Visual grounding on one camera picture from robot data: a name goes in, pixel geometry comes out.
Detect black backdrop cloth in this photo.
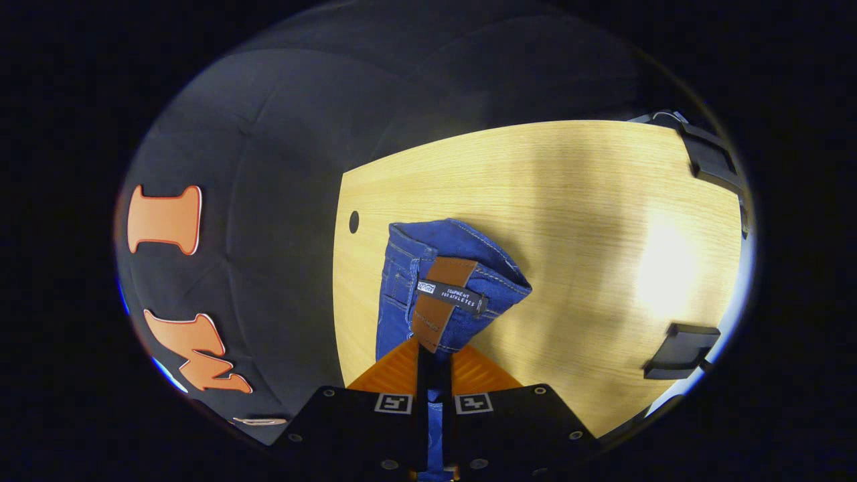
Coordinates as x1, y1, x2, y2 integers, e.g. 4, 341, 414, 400
114, 13, 677, 446

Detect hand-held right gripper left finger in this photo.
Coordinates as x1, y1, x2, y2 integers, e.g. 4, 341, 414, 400
271, 337, 433, 479

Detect blue jeans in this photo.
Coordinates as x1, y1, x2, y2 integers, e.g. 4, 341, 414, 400
374, 218, 534, 482

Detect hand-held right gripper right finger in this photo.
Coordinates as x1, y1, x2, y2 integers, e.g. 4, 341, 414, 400
437, 343, 603, 479

